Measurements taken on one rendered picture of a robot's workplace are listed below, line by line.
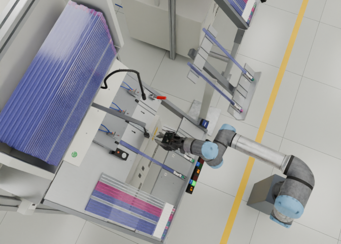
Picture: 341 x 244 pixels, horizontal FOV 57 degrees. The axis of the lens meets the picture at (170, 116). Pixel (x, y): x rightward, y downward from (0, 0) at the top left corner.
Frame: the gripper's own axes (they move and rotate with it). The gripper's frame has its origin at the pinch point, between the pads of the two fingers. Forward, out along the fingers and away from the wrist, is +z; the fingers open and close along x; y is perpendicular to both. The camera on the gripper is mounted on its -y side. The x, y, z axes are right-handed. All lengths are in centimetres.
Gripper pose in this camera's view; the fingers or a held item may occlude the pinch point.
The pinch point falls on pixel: (158, 139)
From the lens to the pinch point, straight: 166.1
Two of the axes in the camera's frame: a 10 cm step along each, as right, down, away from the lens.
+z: -7.7, -1.4, 6.2
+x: -3.8, 8.8, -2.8
